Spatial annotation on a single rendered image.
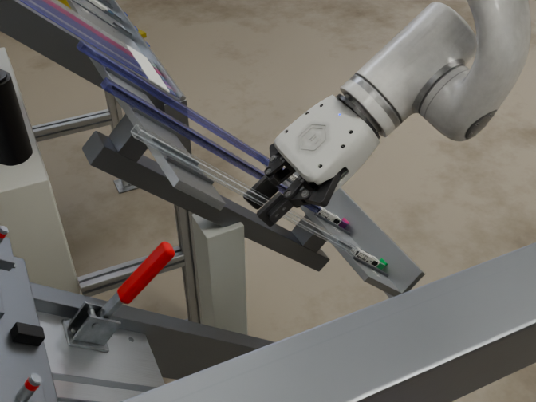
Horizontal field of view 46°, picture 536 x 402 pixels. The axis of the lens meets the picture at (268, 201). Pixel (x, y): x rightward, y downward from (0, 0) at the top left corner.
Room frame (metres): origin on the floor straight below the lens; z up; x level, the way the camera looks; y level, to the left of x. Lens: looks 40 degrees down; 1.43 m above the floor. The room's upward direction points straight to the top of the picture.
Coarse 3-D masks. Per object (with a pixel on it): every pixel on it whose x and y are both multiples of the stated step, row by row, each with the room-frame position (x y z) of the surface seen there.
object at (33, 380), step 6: (30, 378) 0.16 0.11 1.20; (36, 378) 0.16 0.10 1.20; (24, 384) 0.16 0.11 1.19; (30, 384) 0.16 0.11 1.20; (36, 384) 0.16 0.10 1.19; (24, 390) 0.16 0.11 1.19; (30, 390) 0.16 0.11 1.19; (18, 396) 0.16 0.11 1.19; (24, 396) 0.16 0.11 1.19; (30, 396) 0.16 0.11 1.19
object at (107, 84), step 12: (108, 84) 0.63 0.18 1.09; (120, 96) 0.63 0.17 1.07; (132, 96) 0.64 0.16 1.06; (144, 108) 0.64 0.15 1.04; (156, 108) 0.66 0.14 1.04; (168, 120) 0.66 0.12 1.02; (180, 132) 0.66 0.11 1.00; (192, 132) 0.67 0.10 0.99; (204, 144) 0.68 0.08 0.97; (216, 144) 0.69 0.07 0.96; (228, 156) 0.69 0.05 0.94; (240, 168) 0.70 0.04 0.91; (252, 168) 0.71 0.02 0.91; (312, 204) 0.76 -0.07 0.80
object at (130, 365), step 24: (48, 336) 0.31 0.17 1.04; (120, 336) 0.35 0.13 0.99; (144, 336) 0.37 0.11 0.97; (72, 360) 0.30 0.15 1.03; (96, 360) 0.31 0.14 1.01; (120, 360) 0.32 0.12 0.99; (144, 360) 0.33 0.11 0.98; (72, 384) 0.27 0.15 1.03; (96, 384) 0.28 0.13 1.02; (120, 384) 0.29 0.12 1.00; (144, 384) 0.30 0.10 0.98
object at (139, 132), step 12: (132, 132) 0.53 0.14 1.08; (144, 132) 0.53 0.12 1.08; (156, 144) 0.54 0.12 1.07; (168, 144) 0.54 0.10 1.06; (180, 156) 0.55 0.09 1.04; (192, 156) 0.56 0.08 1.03; (192, 168) 0.55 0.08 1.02; (204, 168) 0.56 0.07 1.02; (216, 168) 0.58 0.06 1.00; (216, 180) 0.56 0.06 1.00; (228, 180) 0.57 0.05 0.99; (240, 192) 0.58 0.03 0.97; (252, 192) 0.59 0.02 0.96; (264, 204) 0.59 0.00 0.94; (288, 216) 0.61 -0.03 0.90; (300, 216) 0.62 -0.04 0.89; (312, 228) 0.63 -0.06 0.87; (324, 228) 0.65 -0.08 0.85; (336, 240) 0.65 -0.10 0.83; (348, 252) 0.66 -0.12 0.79
